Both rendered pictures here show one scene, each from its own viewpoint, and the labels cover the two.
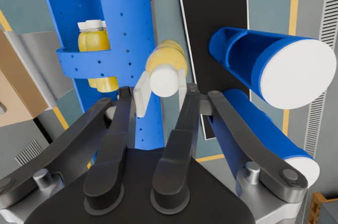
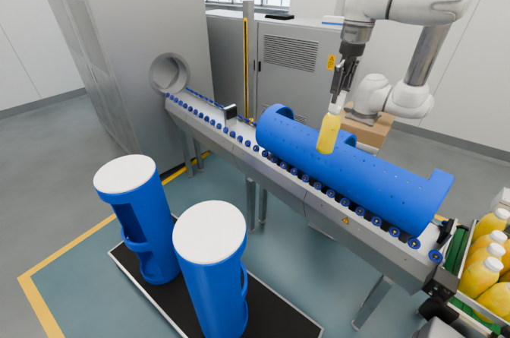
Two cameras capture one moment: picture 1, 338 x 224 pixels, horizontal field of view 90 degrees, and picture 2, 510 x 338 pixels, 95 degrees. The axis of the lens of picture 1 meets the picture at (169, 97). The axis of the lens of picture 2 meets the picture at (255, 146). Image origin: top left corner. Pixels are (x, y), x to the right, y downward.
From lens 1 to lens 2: 0.82 m
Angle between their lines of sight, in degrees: 39
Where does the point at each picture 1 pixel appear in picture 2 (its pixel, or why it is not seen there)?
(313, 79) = (195, 235)
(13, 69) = (360, 134)
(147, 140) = (284, 127)
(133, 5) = (354, 165)
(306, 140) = not seen: outside the picture
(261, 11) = not seen: outside the picture
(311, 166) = (113, 187)
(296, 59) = (227, 235)
